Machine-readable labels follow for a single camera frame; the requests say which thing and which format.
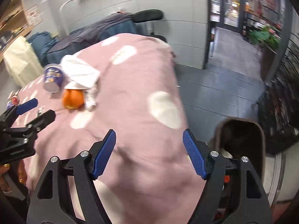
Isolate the white paper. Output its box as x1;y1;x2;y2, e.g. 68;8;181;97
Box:
60;55;100;90

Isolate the orange peel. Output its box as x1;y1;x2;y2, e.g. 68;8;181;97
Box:
62;89;84;110

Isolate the black wire drawer rack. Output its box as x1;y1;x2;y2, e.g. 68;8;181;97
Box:
258;32;298;155

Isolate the dark brown trash bin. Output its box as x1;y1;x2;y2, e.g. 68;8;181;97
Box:
207;117;266;180

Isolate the cream cloth cover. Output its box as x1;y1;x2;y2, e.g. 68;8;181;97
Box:
4;36;43;87

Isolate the clear plastic wrapper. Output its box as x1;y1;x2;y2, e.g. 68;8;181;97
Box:
84;85;98;111

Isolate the black office chair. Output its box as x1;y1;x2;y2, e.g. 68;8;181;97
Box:
132;9;167;43

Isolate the green potted plant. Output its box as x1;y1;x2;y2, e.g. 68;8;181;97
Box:
248;26;281;51

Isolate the pink polka dot bedspread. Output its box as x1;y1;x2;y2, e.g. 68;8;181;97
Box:
19;33;205;223

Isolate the purple instant noodle cup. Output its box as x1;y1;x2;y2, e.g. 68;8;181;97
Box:
43;64;64;93

